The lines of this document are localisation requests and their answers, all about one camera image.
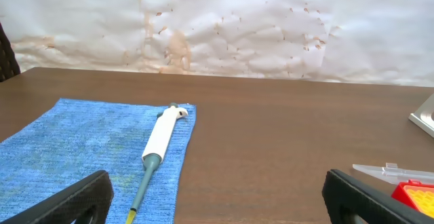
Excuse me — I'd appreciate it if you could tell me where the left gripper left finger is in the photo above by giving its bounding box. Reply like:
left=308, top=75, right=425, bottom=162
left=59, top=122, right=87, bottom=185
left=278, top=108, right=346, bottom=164
left=0, top=170, right=115, bottom=224

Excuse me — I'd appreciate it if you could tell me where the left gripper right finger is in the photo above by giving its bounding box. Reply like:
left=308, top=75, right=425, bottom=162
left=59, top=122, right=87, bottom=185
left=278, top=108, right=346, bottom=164
left=321, top=168, right=434, bottom=224

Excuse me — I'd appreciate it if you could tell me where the white pipette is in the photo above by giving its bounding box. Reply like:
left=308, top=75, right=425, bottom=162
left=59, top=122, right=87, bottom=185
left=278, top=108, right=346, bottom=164
left=125, top=102, right=189, bottom=224

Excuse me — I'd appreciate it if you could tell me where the blue cloth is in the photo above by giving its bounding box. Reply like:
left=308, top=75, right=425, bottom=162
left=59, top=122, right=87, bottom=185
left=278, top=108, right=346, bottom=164
left=0, top=97, right=197, bottom=224

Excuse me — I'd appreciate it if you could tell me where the black wicker chair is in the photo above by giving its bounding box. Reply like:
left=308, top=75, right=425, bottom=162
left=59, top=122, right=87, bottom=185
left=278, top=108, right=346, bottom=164
left=0, top=21, right=22, bottom=83

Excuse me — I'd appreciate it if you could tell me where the red and yellow tip box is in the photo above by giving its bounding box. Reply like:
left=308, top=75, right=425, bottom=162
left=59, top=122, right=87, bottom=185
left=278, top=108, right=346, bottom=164
left=352, top=162, right=434, bottom=219

